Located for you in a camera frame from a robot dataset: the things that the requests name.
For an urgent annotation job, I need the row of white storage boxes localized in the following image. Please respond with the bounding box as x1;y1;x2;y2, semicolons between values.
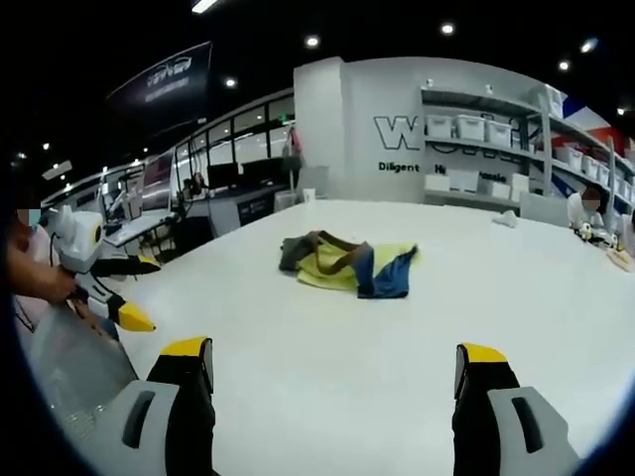
425;112;635;202

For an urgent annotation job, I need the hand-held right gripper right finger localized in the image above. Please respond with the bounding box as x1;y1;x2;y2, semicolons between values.
450;341;582;476

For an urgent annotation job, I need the yellow blue grey garment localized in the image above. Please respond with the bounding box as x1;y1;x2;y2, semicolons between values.
278;229;424;300

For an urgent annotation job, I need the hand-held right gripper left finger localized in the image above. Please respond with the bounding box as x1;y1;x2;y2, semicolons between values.
105;336;217;476

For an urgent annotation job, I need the grey shelving unit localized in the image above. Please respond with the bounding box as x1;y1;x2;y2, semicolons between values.
419;81;635;212

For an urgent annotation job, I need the white workbench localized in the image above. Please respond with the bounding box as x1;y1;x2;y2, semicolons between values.
101;210;178;247

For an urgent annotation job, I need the person's left hand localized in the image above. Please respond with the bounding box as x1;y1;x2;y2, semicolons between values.
39;266;118;343

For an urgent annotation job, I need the yellow cloth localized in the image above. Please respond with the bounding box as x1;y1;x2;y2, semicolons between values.
605;246;635;273

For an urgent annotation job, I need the grey chair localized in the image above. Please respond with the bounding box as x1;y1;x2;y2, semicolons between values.
28;296;141;442
517;189;571;230

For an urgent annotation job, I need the white crumpled cloth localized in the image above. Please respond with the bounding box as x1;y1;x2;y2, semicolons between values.
490;209;521;229

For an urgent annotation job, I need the dark hanging banner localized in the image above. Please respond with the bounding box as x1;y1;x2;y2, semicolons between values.
105;40;214;116

